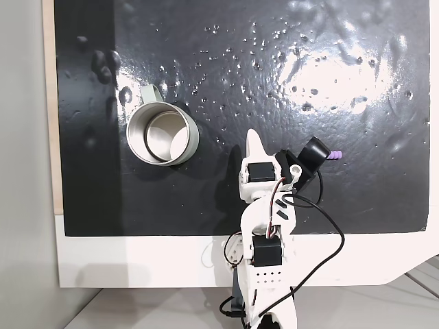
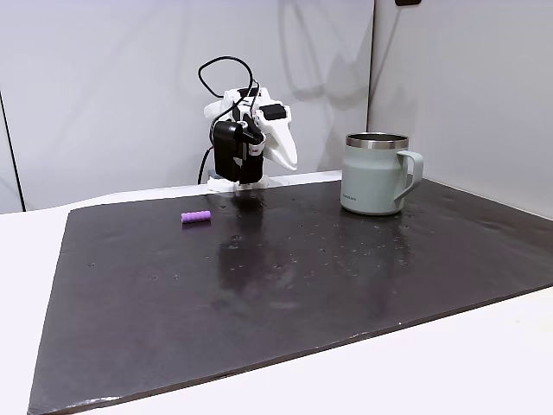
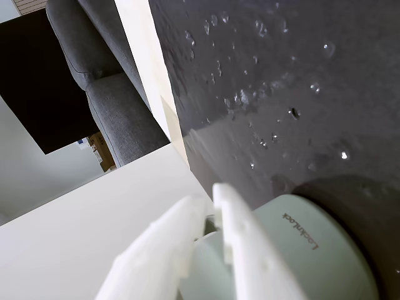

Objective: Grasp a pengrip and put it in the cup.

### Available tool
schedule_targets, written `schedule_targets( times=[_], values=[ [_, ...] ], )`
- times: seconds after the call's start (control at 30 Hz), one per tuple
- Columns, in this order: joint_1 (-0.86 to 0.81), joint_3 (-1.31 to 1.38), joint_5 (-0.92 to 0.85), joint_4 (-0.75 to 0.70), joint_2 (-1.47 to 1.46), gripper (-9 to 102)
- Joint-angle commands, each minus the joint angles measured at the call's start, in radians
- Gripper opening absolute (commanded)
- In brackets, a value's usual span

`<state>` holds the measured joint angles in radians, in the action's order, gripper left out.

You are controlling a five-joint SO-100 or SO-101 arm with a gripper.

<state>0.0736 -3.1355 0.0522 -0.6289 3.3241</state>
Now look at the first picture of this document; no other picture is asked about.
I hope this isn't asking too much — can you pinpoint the black leather mat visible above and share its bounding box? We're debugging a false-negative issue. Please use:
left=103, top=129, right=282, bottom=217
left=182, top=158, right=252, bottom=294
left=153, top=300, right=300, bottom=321
left=54, top=0, right=431, bottom=237

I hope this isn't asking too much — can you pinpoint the pale green steel mug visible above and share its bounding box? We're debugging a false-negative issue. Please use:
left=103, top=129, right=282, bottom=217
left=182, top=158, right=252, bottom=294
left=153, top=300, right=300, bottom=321
left=126, top=84, right=200, bottom=167

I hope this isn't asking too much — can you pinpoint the black base clamp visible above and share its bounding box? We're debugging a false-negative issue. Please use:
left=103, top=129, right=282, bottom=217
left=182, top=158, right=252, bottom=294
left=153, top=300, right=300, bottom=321
left=230, top=267, right=245, bottom=309

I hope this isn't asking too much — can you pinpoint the black camera box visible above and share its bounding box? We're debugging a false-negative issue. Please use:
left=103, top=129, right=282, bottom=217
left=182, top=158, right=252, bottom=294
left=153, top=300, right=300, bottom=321
left=288, top=136, right=331, bottom=191

